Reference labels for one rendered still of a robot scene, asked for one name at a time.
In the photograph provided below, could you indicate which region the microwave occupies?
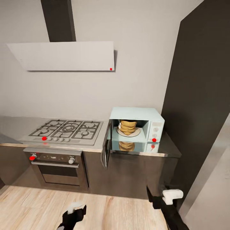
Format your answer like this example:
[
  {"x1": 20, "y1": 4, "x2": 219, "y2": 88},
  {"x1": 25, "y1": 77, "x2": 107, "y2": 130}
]
[{"x1": 101, "y1": 106, "x2": 165, "y2": 171}]

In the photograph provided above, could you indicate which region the popcorn bag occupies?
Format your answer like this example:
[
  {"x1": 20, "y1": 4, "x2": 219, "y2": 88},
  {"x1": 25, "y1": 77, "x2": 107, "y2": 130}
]
[{"x1": 118, "y1": 119, "x2": 138, "y2": 135}]

